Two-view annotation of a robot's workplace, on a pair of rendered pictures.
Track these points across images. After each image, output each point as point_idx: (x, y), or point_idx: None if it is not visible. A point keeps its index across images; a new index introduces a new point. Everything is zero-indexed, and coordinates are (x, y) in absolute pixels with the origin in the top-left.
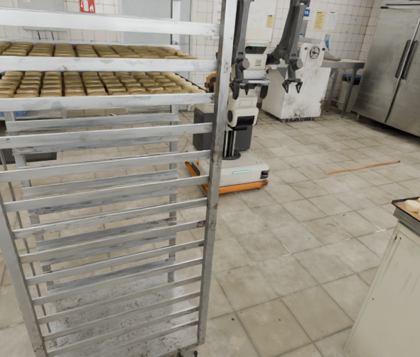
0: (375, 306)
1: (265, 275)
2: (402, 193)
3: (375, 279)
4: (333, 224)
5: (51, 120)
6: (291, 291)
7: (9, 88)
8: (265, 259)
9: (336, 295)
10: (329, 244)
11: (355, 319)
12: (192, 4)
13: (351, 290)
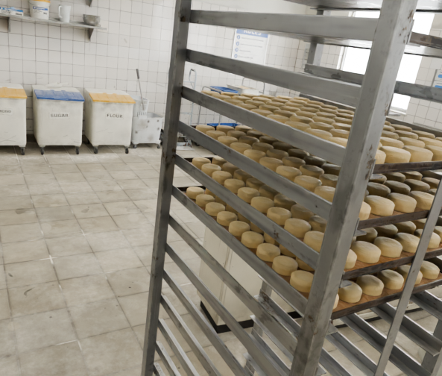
0: (235, 269)
1: (114, 370)
2: None
3: (230, 253)
4: (28, 289)
5: (259, 349)
6: (140, 351)
7: (399, 267)
8: (85, 366)
9: (145, 319)
10: (65, 302)
11: (222, 292)
12: None
13: (139, 306)
